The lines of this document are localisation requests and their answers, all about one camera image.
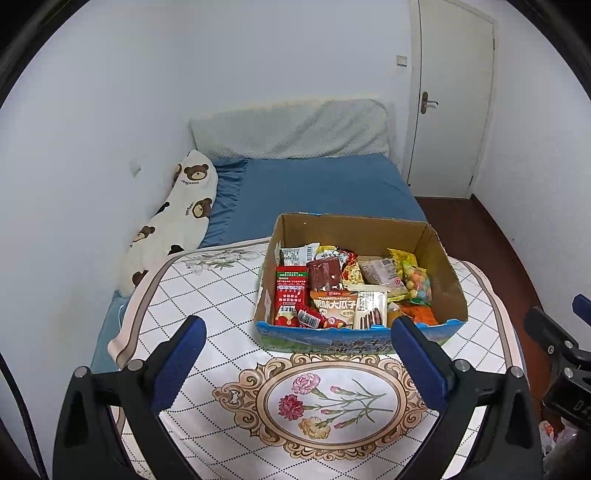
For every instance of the white door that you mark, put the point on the white door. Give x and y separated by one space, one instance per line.
452 92

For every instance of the beige seed packet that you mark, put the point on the beige seed packet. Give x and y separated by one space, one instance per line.
333 307

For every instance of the floral tablecloth table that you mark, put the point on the floral tablecloth table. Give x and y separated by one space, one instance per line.
231 323

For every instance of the orange snack packet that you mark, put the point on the orange snack packet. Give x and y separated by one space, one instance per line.
422 314

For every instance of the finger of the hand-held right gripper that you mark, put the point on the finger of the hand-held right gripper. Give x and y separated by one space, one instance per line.
582 308
549 327

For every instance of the colourful candy bag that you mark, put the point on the colourful candy bag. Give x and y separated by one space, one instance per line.
418 286

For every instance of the dark red snack packet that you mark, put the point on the dark red snack packet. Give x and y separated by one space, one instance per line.
324 273

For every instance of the cream snack packet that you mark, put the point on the cream snack packet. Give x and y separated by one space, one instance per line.
327 252

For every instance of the brown cardboard box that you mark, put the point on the brown cardboard box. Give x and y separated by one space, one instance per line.
351 230

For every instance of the small red sausage packet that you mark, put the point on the small red sausage packet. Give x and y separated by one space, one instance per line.
310 317

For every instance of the blue bed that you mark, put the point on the blue bed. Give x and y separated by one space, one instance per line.
323 189

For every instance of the crumpled plastic bag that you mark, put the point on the crumpled plastic bag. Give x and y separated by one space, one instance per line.
563 447

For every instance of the bear print long pillow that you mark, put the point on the bear print long pillow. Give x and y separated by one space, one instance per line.
184 217

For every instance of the white chocolate stick packet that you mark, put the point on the white chocolate stick packet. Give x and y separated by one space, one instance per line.
371 309

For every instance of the clear bread packet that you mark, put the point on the clear bread packet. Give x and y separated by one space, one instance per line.
376 272

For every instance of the tall red snack packet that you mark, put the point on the tall red snack packet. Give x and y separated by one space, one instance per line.
290 295

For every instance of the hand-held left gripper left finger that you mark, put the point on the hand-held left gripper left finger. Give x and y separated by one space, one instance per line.
182 360

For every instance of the grey snack packet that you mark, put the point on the grey snack packet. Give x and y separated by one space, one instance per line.
295 256

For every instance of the white light switch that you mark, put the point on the white light switch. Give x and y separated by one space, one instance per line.
402 60

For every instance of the pale quilted pillow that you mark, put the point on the pale quilted pillow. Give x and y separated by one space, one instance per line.
295 129

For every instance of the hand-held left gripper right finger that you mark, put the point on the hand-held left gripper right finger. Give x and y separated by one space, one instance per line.
420 364

